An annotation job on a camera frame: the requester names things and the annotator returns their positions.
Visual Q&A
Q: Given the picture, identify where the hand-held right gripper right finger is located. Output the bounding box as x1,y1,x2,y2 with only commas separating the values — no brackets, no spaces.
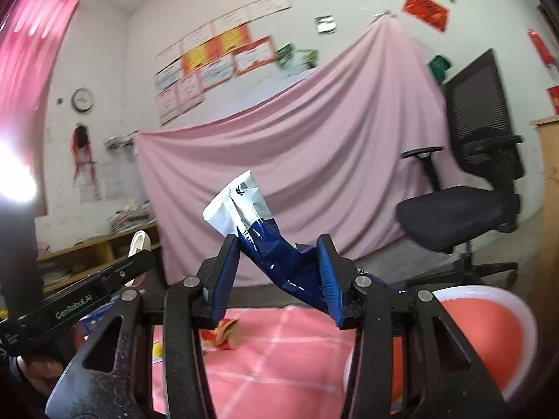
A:
317,233,507,419

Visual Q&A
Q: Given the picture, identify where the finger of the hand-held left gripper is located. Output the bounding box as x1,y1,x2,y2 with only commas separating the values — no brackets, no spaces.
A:
98,252,157,288

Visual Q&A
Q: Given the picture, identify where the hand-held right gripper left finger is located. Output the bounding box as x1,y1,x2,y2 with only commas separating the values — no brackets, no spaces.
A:
46,234,241,419

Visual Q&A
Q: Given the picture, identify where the blue and white snack wrapper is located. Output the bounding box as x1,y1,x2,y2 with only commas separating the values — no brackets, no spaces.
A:
203,170,413,315

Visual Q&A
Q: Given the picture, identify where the red and white plastic basin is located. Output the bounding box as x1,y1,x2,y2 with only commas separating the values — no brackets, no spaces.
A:
345,285,539,406

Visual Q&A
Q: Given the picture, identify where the person's left hand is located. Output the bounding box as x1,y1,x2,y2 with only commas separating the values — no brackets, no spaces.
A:
17,353,66,398

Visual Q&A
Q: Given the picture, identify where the wooden shelf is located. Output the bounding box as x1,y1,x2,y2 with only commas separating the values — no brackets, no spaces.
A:
37,222,162,294

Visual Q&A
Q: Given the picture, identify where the blue printed cardboard box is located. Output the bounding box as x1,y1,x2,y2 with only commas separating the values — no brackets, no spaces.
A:
74,294,127,337

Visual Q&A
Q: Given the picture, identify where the stack of papers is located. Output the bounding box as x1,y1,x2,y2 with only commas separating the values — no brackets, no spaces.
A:
109,200,153,233

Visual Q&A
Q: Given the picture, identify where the crumpled red and yellow wrapper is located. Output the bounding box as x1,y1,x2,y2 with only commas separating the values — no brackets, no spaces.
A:
200,318,241,352

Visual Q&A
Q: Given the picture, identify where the red hanging tassel ornament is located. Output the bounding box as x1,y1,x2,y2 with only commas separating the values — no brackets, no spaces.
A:
71,124,102,204

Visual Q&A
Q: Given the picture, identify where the pink hanging sheet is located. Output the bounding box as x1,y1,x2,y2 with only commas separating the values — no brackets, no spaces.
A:
133,17,464,286

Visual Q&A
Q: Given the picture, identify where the black office chair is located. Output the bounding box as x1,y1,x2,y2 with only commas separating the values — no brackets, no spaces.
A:
396,48,525,289

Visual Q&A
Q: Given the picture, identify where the bright pink curtain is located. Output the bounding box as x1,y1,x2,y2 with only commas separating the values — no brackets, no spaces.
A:
0,0,84,162

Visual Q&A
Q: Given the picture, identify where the wooden cabinet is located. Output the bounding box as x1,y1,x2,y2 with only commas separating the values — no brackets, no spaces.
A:
530,116,559,245

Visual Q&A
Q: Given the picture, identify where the round wall clock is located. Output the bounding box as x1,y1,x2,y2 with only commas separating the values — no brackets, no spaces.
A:
71,88,95,112

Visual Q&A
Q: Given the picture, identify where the cluster of wall certificates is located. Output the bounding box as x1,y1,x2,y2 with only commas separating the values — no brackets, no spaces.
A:
154,0,292,126

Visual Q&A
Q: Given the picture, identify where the green wall sticker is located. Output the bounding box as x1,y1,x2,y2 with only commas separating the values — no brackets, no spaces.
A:
428,55,451,82
277,44,319,69

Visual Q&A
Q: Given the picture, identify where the red wall poster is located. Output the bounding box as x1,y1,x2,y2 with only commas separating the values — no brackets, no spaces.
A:
402,0,450,33

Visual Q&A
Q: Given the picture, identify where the red wall ornament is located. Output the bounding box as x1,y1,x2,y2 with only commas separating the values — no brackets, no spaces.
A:
528,30,555,67

